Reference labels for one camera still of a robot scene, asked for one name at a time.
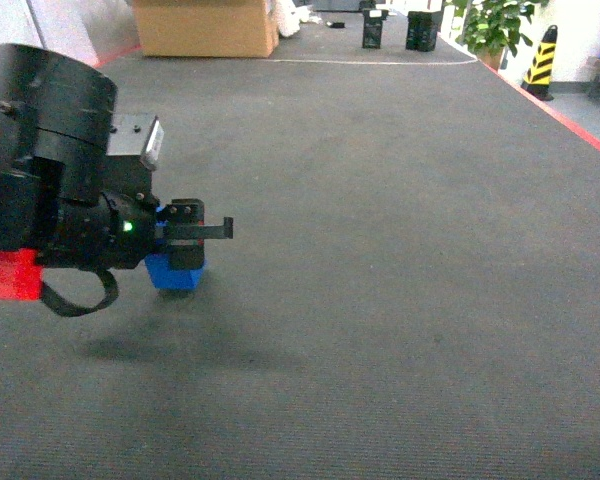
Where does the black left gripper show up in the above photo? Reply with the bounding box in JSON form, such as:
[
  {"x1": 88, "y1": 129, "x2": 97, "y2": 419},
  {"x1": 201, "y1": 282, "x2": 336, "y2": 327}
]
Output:
[{"x1": 37, "y1": 191, "x2": 234, "y2": 271}]

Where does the blue rectangular block part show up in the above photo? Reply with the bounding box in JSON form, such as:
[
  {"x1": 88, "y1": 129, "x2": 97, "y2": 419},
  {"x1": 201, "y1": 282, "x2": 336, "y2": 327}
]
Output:
[{"x1": 144, "y1": 204, "x2": 207, "y2": 292}]

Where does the large cardboard box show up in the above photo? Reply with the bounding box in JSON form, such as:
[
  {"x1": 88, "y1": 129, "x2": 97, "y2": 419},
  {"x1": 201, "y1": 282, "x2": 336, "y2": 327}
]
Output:
[{"x1": 132, "y1": 0, "x2": 279, "y2": 58}]

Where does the black crate left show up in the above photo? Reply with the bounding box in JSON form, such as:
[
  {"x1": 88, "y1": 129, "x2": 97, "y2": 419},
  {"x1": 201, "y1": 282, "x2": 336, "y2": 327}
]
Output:
[{"x1": 362, "y1": 8, "x2": 389, "y2": 49}]

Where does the black crate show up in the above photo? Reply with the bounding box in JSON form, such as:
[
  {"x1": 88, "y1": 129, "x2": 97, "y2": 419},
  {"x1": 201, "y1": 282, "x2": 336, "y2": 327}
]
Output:
[
  {"x1": 362, "y1": 8, "x2": 389, "y2": 49},
  {"x1": 405, "y1": 10, "x2": 443, "y2": 52}
]

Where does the black crate right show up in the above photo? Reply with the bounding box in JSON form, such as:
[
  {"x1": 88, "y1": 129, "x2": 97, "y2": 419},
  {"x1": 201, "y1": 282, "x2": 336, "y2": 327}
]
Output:
[{"x1": 405, "y1": 10, "x2": 443, "y2": 52}]

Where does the green potted plant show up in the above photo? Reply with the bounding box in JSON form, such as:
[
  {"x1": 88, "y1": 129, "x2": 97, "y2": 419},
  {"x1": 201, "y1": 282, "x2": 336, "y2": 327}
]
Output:
[{"x1": 443, "y1": 0, "x2": 549, "y2": 70}]

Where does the yellow black traffic cone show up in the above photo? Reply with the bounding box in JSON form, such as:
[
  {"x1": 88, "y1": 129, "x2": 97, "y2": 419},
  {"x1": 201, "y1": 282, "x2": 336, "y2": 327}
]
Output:
[{"x1": 521, "y1": 25, "x2": 558, "y2": 102}]

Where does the black cable loop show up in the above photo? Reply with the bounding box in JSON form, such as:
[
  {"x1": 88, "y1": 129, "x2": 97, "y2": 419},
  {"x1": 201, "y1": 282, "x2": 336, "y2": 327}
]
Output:
[{"x1": 38, "y1": 267, "x2": 120, "y2": 318}]

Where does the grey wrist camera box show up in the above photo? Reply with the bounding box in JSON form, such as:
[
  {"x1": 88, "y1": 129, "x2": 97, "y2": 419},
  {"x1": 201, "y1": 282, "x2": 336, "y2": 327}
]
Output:
[{"x1": 107, "y1": 113, "x2": 164, "y2": 172}]

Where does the red conveyor frame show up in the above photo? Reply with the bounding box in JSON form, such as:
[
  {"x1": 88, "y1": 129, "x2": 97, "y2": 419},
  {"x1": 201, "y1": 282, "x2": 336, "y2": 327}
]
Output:
[{"x1": 260, "y1": 55, "x2": 600, "y2": 152}]

